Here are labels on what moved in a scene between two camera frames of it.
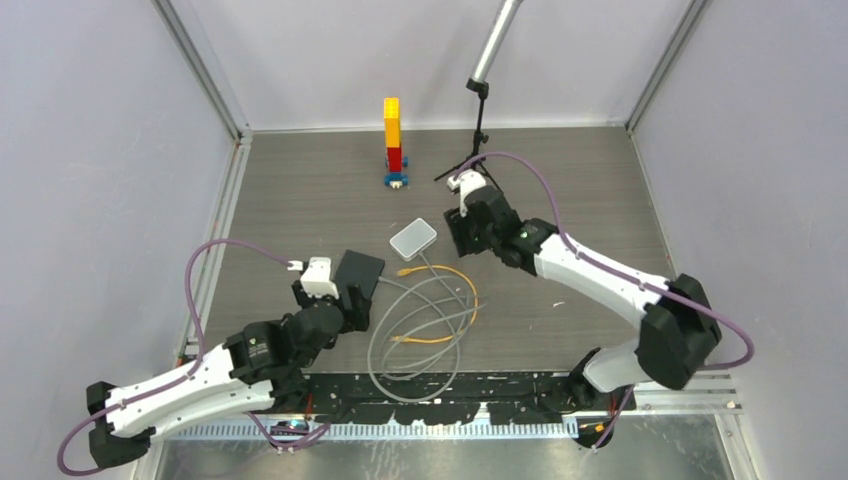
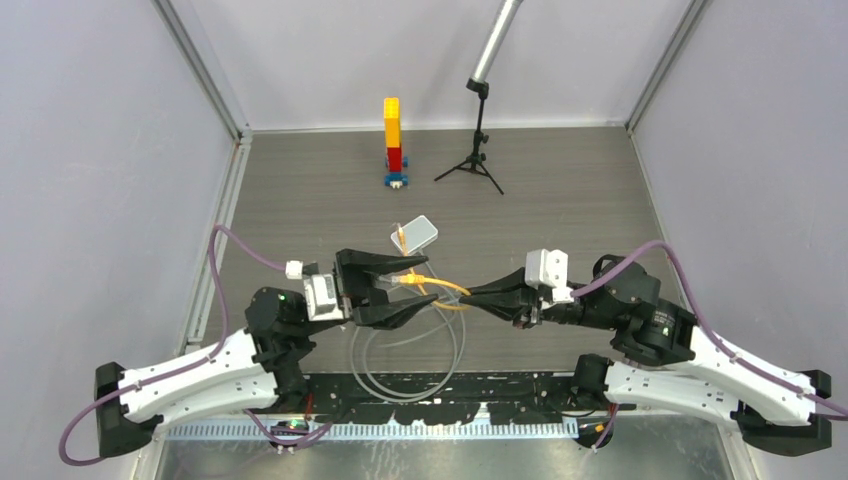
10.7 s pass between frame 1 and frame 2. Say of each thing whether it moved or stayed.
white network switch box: stayed
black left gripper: moved
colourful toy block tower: stayed
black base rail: stayed
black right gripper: moved
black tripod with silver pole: stayed
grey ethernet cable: moved
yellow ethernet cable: moved
